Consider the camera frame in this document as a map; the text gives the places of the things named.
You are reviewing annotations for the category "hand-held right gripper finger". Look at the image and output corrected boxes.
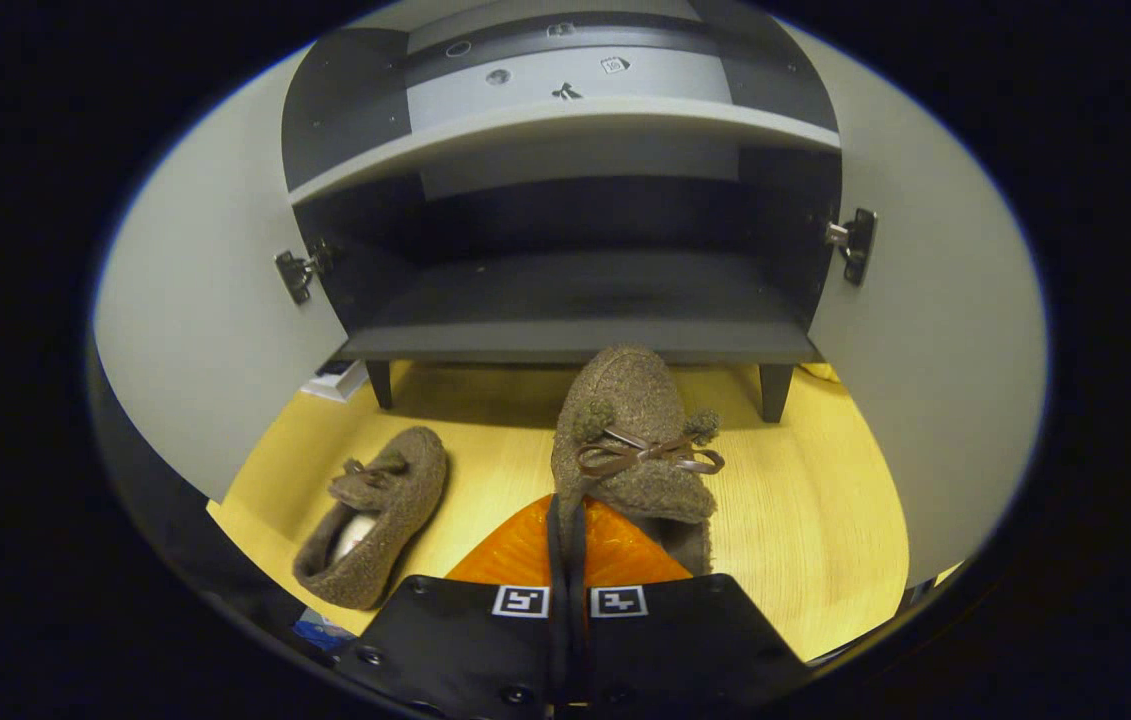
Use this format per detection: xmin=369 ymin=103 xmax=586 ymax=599
xmin=335 ymin=493 xmax=571 ymax=719
xmin=566 ymin=497 xmax=816 ymax=713

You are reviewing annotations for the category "brown fuzzy shoe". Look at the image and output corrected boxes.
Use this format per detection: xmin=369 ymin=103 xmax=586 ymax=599
xmin=550 ymin=345 xmax=726 ymax=576
xmin=292 ymin=426 xmax=449 ymax=611

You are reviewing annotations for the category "grey shoe cabinet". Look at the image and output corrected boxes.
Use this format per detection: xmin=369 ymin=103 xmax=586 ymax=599
xmin=280 ymin=0 xmax=844 ymax=423

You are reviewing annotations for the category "metal door hinge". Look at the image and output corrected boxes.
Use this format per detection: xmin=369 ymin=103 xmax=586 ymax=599
xmin=823 ymin=208 xmax=878 ymax=287
xmin=274 ymin=238 xmax=338 ymax=306

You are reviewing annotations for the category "blue object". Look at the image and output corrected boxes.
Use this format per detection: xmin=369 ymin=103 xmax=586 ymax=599
xmin=291 ymin=608 xmax=358 ymax=653

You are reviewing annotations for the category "stack of white booklets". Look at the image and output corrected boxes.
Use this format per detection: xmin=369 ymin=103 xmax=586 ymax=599
xmin=302 ymin=360 xmax=371 ymax=403

